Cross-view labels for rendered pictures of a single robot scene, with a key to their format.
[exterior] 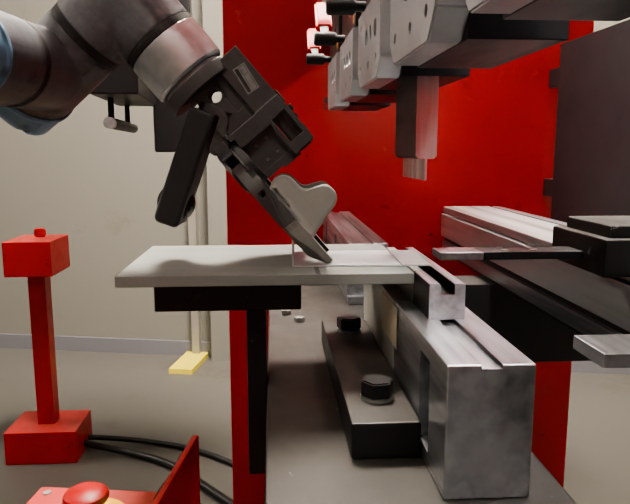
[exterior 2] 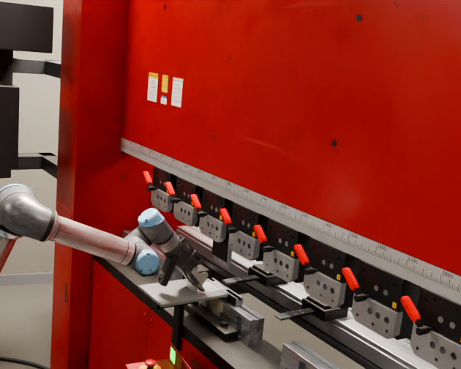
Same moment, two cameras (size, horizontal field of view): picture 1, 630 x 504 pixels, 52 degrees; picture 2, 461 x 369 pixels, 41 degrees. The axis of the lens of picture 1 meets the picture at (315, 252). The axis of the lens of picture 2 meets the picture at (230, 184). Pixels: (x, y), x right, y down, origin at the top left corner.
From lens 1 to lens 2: 1.73 m
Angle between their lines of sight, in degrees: 30
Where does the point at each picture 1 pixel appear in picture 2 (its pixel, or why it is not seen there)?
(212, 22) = not seen: outside the picture
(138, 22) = (165, 236)
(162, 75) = (169, 248)
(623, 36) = not seen: hidden behind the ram
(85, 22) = (152, 237)
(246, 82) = (186, 246)
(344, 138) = (130, 193)
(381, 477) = (233, 344)
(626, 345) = (282, 315)
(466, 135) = not seen: hidden behind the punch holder
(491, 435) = (256, 332)
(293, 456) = (211, 343)
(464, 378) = (252, 322)
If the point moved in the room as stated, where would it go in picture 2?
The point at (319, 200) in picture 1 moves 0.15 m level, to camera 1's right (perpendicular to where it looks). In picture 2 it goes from (203, 276) to (241, 271)
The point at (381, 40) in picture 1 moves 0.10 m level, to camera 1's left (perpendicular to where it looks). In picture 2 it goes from (221, 235) to (195, 237)
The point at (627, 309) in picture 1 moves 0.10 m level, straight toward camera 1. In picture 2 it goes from (268, 291) to (271, 302)
